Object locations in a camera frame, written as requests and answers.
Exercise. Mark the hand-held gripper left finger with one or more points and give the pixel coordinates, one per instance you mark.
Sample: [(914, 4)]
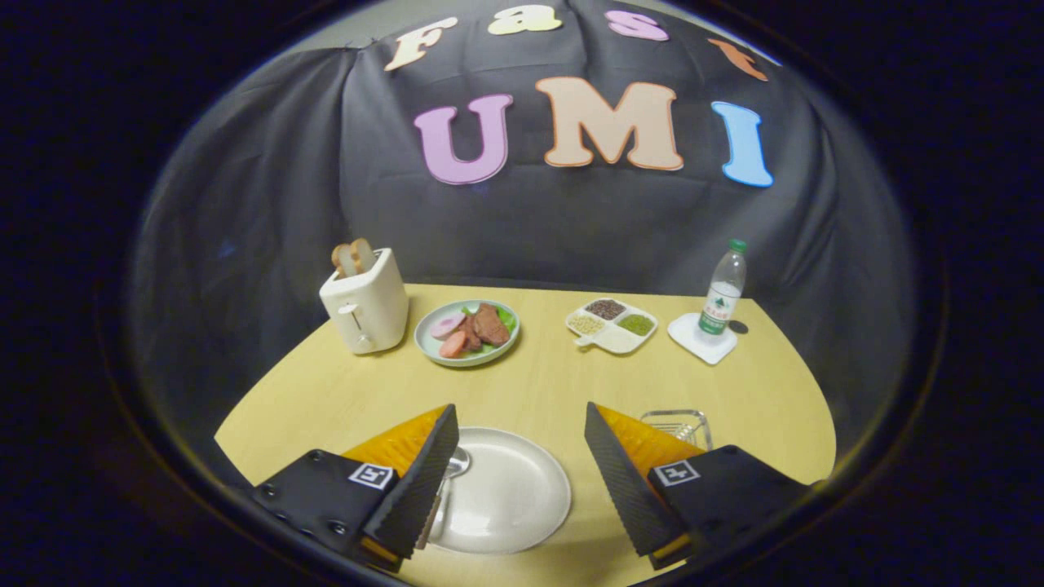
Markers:
[(420, 481)]

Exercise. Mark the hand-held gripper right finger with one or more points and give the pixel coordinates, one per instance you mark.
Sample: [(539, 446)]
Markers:
[(624, 481)]

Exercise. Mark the metal spoon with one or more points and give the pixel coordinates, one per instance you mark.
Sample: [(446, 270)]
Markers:
[(457, 462)]

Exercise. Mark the clear glass tray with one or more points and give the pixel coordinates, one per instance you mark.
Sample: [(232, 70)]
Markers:
[(675, 425)]

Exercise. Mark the white round plate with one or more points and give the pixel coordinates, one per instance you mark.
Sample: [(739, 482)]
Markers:
[(506, 497)]

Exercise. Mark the light green plate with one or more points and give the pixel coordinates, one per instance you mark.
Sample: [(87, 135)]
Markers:
[(428, 342)]

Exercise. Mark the orange sausage slice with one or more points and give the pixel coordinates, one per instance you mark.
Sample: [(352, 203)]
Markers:
[(453, 345)]

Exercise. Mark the white divided dish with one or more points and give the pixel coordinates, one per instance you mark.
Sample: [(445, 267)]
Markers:
[(620, 341)]

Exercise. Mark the white square coaster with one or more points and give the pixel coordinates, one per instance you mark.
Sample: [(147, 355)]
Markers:
[(701, 348)]

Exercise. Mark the green beans pile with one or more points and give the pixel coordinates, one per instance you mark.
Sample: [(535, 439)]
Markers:
[(636, 324)]

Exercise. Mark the pink ham slice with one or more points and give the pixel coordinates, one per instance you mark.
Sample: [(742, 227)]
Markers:
[(446, 326)]

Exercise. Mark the pale beans pile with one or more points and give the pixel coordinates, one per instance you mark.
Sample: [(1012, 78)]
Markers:
[(586, 324)]

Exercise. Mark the brown steak piece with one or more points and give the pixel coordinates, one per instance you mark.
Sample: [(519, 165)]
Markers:
[(490, 324)]

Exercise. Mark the dark beans pile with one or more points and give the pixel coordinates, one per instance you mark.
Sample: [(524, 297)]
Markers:
[(605, 309)]

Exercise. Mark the white toaster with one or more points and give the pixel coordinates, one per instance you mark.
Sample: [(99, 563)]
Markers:
[(371, 306)]

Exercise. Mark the green lettuce leaf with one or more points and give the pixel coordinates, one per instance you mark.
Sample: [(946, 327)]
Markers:
[(508, 319)]

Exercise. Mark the small dark round disc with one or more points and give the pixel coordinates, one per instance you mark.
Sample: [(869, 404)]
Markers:
[(738, 327)]

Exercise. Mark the clear water bottle green cap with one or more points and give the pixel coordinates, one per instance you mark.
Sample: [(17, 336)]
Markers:
[(721, 297)]

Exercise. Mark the toast bread slice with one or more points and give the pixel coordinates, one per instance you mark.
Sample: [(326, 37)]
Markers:
[(343, 259), (364, 253)]

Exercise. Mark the black backdrop cloth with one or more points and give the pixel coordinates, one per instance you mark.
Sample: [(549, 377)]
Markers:
[(326, 163)]

